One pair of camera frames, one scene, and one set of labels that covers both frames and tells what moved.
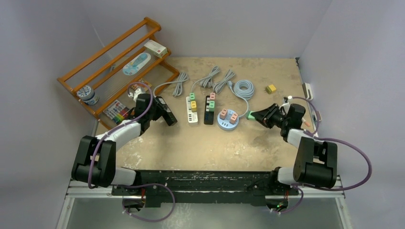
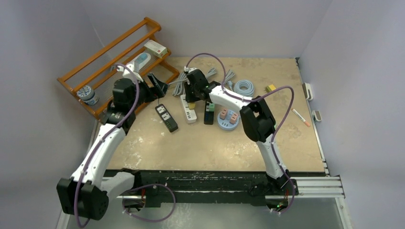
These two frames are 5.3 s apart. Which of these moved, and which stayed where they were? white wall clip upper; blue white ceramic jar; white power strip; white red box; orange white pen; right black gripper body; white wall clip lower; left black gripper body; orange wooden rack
Moved: white power strip; right black gripper body; left black gripper body
Stayed: orange wooden rack; white wall clip lower; white red box; blue white ceramic jar; white wall clip upper; orange white pen
